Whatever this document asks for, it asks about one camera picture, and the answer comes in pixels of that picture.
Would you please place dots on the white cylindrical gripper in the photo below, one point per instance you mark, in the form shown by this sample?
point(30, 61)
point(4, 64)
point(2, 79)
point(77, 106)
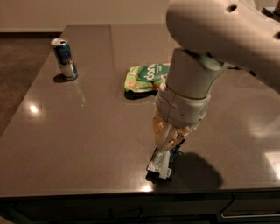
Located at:
point(181, 108)

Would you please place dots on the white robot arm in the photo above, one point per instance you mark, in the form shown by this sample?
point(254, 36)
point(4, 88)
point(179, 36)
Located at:
point(211, 34)

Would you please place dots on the green snack bag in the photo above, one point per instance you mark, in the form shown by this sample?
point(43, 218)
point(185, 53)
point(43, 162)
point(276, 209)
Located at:
point(142, 79)

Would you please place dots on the dark cabinet drawer front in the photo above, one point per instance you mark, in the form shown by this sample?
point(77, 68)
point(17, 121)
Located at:
point(145, 208)

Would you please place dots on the blue silver drink can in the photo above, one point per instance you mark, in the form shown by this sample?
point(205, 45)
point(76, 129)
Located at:
point(63, 55)

